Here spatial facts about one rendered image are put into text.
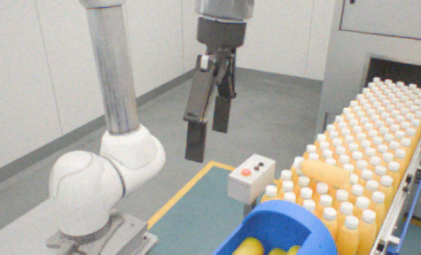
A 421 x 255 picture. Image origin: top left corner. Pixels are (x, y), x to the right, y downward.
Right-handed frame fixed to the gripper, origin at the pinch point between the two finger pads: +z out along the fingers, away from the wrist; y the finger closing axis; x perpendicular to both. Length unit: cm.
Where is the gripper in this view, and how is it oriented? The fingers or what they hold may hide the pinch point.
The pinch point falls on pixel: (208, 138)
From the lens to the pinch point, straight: 63.6
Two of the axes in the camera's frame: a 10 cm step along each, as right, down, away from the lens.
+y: 3.2, -3.4, 8.8
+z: -1.1, 9.1, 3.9
